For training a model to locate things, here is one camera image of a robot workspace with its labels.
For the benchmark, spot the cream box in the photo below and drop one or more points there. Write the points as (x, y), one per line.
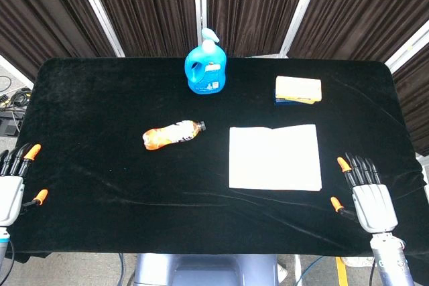
(298, 86)

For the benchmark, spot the black floor box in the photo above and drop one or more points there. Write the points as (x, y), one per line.
(10, 123)

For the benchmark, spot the blue detergent bottle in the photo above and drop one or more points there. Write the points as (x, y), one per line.
(204, 71)

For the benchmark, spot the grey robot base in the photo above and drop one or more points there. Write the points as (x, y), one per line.
(204, 271)

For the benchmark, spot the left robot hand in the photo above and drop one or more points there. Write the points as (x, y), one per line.
(10, 195)

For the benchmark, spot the brown curtain panel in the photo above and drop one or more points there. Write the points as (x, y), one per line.
(43, 14)
(414, 98)
(254, 8)
(144, 8)
(362, 8)

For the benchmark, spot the orange drink bottle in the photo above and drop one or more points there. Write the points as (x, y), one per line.
(171, 134)

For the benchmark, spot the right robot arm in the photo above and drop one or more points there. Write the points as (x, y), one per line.
(392, 262)

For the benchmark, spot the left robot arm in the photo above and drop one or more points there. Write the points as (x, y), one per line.
(2, 240)

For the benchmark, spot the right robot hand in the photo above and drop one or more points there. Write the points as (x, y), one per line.
(373, 204)

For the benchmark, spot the black velvet tablecloth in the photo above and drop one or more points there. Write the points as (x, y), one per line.
(134, 182)

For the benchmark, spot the white shoe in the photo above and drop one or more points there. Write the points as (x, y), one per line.
(282, 273)
(357, 262)

